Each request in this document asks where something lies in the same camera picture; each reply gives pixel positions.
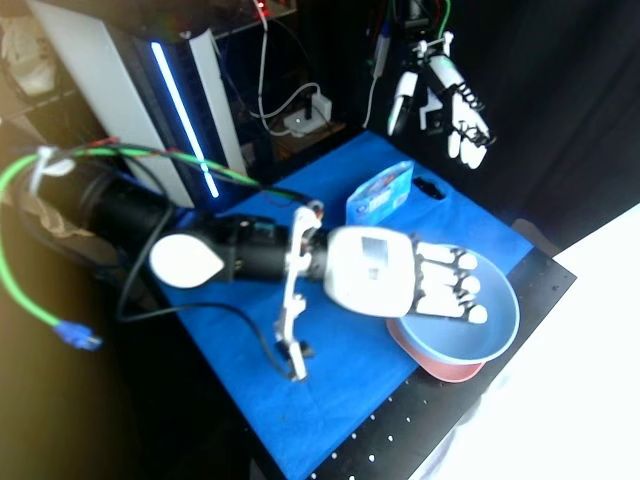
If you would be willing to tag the pink square plate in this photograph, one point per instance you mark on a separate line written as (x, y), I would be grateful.
(445, 370)

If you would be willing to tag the light blue bowl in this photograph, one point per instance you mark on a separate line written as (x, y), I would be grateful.
(480, 335)

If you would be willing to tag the white computer tower blue light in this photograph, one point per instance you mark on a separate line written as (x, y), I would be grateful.
(125, 100)

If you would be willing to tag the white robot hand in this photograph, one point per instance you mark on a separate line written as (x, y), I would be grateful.
(445, 75)
(370, 270)

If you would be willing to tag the blue snack bag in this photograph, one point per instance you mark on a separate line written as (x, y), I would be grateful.
(377, 197)

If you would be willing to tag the blue table cloth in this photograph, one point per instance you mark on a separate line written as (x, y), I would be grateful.
(325, 350)

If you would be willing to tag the white power adapter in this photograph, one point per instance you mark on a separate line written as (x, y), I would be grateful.
(307, 117)

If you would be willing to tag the white plastic bag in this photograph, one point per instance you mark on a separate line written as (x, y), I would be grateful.
(27, 55)

